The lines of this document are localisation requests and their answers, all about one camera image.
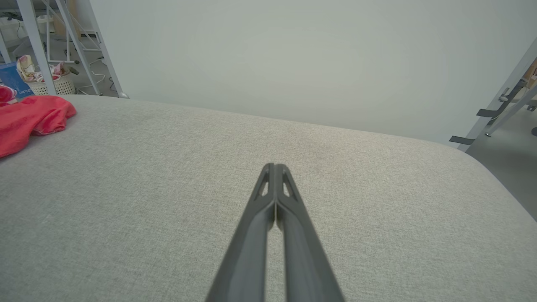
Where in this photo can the grey fabric sofa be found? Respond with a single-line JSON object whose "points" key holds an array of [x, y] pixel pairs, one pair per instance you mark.
{"points": [[168, 201]]}

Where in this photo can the white perforated laundry basket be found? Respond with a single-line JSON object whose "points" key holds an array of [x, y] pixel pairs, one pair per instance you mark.
{"points": [[63, 87]]}

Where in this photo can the red and white jersey shirt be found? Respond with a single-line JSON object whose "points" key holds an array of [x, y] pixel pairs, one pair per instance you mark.
{"points": [[29, 119]]}

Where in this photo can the grey partition post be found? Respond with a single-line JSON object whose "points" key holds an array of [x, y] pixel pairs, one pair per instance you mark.
{"points": [[105, 50]]}

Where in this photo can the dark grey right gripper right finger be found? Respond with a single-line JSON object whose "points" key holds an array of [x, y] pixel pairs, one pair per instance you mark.
{"points": [[304, 260]]}

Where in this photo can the blue box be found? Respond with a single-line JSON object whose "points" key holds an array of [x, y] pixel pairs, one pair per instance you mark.
{"points": [[11, 79]]}

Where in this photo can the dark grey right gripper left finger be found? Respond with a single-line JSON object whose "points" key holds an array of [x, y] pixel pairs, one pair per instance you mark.
{"points": [[247, 251]]}

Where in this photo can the grey metal frame leg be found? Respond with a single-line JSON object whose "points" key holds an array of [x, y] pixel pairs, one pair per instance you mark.
{"points": [[35, 46], [77, 46]]}

